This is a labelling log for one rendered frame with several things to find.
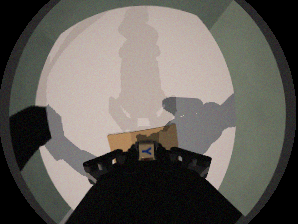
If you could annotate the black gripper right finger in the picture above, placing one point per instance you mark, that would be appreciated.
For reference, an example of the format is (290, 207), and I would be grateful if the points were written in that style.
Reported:
(194, 161)

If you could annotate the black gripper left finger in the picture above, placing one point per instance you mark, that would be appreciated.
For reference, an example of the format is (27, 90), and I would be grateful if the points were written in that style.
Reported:
(103, 164)

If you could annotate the tan square mat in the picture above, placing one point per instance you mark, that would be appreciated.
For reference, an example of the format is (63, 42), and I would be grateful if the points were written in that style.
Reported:
(166, 135)

